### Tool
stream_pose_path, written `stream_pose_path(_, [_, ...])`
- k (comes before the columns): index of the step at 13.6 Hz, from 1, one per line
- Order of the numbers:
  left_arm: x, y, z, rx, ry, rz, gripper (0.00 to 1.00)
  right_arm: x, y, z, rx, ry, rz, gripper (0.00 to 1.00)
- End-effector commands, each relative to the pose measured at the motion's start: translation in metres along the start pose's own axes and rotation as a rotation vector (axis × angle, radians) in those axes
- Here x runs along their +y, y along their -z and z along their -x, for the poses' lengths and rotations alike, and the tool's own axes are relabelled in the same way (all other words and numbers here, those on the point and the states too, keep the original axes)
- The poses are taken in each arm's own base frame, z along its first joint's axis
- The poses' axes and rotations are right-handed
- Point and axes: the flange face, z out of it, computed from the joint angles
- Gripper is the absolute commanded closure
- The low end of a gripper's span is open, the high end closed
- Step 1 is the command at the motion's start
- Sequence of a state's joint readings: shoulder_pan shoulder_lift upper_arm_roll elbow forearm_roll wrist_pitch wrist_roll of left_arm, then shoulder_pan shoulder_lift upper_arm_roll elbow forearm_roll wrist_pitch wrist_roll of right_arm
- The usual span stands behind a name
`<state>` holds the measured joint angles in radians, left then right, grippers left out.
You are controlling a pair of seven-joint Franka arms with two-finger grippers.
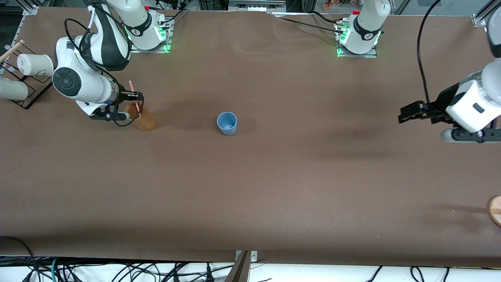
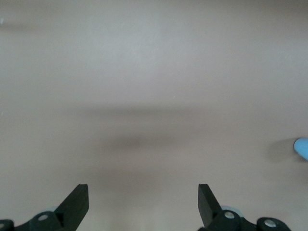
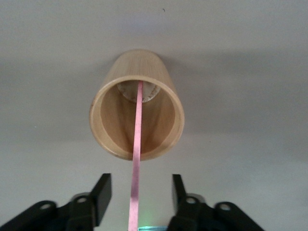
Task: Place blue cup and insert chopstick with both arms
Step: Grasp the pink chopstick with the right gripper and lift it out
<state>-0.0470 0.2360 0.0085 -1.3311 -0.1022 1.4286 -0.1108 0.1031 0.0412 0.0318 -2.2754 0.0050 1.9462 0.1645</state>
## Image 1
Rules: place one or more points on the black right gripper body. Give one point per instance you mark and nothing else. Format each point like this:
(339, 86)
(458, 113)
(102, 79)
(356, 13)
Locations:
(124, 95)

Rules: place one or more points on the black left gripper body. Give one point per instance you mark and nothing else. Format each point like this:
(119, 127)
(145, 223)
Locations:
(443, 101)

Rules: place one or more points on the pink chopstick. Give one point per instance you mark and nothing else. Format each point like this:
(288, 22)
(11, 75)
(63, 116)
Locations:
(131, 87)

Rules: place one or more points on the blue cup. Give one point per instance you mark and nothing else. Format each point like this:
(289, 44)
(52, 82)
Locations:
(227, 127)

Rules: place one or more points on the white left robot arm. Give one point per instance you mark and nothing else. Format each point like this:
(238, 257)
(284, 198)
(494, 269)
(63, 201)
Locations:
(366, 27)

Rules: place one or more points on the brown bamboo cup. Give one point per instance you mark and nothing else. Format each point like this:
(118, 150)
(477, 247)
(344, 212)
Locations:
(148, 122)

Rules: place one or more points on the white cup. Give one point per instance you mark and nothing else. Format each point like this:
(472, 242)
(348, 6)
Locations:
(13, 89)
(37, 64)

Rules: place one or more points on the round wooden board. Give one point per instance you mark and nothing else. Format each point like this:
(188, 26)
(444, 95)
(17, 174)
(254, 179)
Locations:
(495, 211)

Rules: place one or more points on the wooden stick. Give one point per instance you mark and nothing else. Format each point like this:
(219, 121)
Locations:
(11, 49)

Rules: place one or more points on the grey equipment box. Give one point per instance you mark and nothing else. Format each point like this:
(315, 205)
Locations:
(256, 4)

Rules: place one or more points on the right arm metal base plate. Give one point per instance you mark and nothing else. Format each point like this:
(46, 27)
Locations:
(169, 35)

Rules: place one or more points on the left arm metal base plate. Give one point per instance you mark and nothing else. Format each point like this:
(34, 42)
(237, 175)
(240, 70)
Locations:
(372, 55)

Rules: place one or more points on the aluminium frame profile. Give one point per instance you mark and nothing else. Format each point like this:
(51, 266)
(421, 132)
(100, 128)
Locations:
(31, 9)
(479, 17)

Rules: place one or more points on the small metal bracket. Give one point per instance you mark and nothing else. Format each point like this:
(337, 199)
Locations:
(253, 256)

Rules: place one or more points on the dark camera stand pole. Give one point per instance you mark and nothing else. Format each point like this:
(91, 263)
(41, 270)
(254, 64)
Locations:
(238, 270)

